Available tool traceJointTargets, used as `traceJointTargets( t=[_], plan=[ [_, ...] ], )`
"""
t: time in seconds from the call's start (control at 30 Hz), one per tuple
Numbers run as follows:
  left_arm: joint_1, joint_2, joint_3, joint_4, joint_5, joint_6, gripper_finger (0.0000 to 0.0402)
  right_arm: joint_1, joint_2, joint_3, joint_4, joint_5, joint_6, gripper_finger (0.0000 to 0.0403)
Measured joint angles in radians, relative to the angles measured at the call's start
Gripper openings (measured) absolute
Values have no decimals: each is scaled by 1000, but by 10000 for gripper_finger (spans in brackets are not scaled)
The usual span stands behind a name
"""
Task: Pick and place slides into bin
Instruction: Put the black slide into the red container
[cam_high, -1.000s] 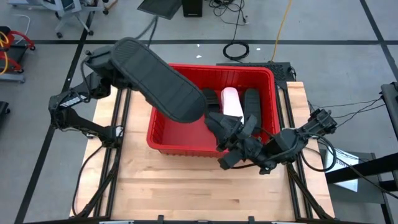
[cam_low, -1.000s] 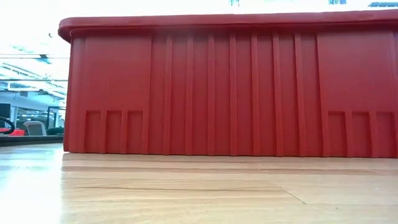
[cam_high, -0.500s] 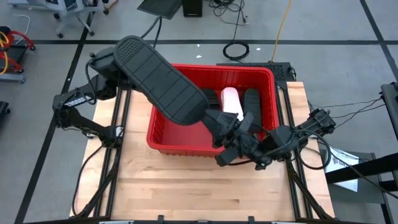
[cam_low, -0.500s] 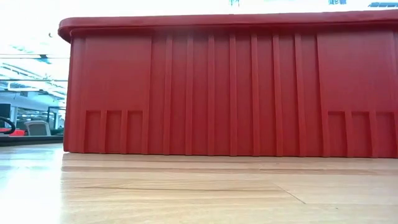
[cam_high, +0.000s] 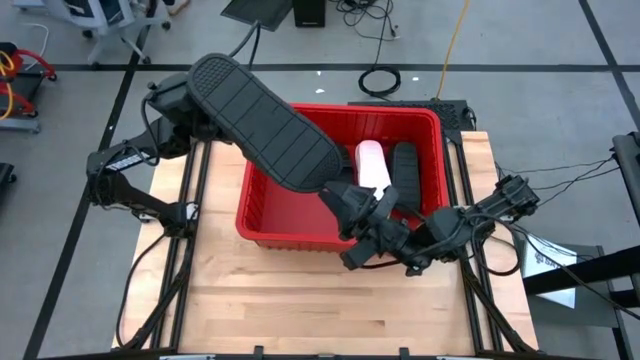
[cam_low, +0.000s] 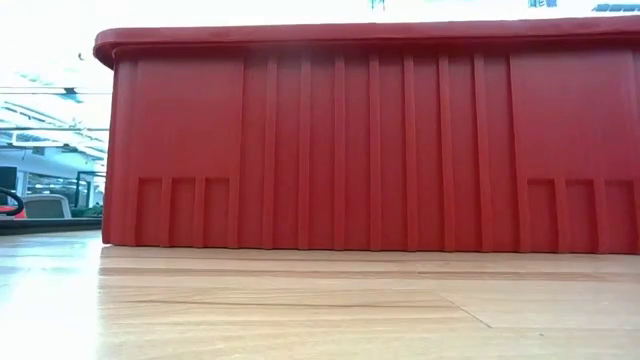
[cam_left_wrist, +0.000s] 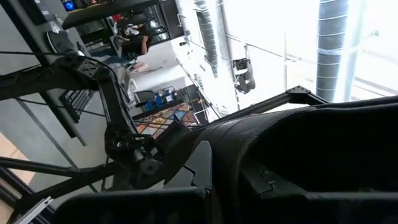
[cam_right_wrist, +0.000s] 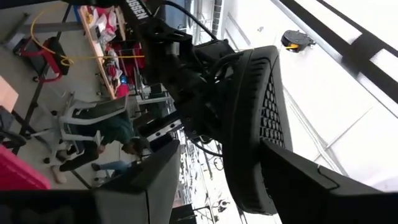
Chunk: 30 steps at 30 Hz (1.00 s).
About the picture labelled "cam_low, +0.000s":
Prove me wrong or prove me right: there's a red plastic bin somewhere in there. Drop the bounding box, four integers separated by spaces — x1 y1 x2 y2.
93 15 640 255

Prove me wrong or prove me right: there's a grey office chair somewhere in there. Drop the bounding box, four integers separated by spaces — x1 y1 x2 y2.
22 193 73 220

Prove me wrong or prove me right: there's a black computer monitor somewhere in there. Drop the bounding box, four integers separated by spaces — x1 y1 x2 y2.
0 166 19 191

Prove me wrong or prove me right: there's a black metal table frame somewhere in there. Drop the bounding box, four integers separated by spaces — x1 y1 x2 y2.
0 217 104 236

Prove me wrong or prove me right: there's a red and black hose cart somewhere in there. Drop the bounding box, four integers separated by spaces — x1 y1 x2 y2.
0 186 27 221

